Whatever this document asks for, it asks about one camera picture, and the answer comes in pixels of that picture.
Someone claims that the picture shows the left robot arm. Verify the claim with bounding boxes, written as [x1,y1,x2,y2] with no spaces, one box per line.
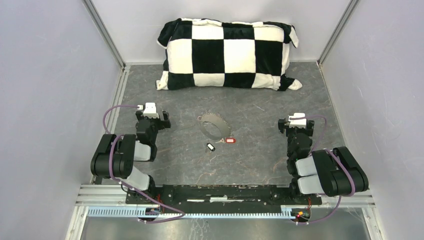
[90,110,171,204]

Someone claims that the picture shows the black and white checkered pillow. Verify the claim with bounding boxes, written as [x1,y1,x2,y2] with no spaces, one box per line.
[155,18,302,91]

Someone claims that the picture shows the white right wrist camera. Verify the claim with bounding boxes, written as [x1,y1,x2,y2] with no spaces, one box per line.
[288,112,307,129]

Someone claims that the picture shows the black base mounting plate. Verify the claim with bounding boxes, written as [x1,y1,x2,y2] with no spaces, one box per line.
[125,184,323,214]

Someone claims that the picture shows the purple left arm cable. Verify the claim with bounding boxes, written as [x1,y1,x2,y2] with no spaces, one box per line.
[102,104,140,135]

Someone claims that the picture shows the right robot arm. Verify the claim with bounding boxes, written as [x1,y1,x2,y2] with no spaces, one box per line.
[278,115,369,204]

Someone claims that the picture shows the white slotted cable duct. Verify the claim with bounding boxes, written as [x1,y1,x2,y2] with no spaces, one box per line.
[87,206,295,220]

